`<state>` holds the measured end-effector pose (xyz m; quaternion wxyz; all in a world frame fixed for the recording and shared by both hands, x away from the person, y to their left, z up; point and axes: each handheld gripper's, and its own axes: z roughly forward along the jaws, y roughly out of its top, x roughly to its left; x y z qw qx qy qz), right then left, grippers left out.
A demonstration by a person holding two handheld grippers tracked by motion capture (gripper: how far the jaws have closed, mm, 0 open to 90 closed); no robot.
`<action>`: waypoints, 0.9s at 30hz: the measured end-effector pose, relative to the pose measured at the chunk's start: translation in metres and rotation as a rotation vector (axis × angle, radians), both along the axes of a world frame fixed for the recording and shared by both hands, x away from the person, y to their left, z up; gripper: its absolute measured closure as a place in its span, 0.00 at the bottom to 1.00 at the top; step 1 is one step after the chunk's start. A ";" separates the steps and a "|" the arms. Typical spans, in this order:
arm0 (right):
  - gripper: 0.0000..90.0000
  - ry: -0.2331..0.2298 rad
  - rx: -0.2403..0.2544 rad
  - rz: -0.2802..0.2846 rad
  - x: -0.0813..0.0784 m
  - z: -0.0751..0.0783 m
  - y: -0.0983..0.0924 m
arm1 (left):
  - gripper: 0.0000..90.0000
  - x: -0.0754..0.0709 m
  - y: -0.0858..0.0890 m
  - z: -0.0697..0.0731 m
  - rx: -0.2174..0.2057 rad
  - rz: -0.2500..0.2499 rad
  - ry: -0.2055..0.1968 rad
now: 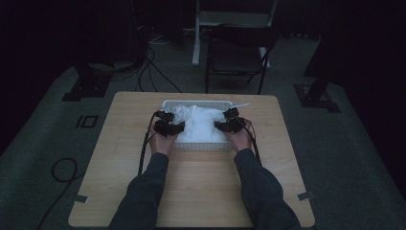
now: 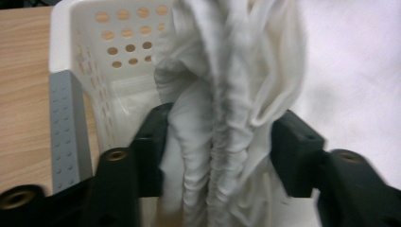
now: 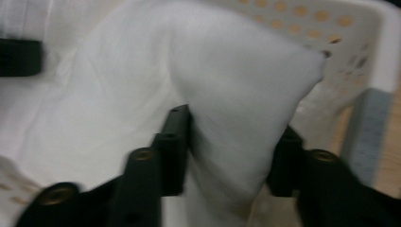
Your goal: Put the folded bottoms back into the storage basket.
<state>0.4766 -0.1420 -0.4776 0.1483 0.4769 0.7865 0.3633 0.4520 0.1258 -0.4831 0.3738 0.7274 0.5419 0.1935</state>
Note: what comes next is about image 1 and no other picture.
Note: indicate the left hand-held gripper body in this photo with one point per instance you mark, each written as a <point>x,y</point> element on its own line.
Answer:
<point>164,127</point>

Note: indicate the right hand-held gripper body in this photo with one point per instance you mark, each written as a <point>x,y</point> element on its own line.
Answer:
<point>235,123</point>

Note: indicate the white towel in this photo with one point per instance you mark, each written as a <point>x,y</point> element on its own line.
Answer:
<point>201,126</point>

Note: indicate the white plastic basket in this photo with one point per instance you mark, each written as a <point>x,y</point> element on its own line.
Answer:
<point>201,146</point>

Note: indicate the person's left hand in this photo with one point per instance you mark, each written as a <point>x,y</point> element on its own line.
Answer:
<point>163,143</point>

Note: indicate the person's right hand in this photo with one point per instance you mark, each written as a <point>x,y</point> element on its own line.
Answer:
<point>240,140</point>

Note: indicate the black folding chair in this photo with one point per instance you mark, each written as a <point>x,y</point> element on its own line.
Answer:
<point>234,57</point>

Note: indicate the black stand base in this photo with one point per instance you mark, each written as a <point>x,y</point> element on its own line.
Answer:
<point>316,96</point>
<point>87,86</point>

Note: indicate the grey tape piece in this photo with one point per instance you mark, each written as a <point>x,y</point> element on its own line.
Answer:
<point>305,195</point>
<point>81,198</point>

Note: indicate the white metal stand frame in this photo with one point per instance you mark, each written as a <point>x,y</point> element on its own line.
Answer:
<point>196,38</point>

